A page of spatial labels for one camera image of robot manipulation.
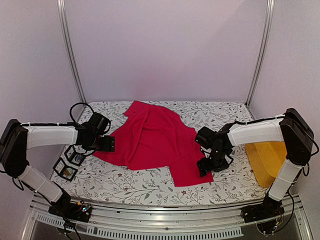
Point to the aluminium frame post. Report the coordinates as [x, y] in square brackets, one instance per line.
[270, 5]
[62, 13]

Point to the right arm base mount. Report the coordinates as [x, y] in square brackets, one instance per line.
[269, 208]

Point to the yellow plastic basket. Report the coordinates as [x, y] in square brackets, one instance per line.
[266, 160]

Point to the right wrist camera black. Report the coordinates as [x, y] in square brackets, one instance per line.
[206, 138]

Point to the red polo shirt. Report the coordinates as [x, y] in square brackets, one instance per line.
[155, 137]

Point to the brooch box with blue brooch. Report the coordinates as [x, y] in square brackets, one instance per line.
[74, 157]

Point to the left aluminium frame post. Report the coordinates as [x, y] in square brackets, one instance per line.
[62, 13]

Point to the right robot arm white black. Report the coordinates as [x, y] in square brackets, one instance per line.
[289, 128]

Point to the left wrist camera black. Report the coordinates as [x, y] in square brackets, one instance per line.
[98, 121]

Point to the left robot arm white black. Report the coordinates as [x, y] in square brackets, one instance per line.
[17, 138]

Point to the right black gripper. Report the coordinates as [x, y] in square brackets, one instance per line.
[204, 168]

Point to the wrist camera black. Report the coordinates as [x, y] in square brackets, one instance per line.
[98, 121]
[206, 138]

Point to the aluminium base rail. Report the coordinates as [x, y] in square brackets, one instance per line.
[119, 221]

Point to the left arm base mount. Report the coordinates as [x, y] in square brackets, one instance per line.
[79, 211]

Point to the brooch box with orange brooch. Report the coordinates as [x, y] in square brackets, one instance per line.
[64, 171]

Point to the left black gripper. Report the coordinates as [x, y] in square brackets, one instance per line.
[109, 145]

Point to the floral patterned table mat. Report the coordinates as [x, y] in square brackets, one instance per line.
[103, 182]

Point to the right aluminium frame post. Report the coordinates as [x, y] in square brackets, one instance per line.
[270, 5]

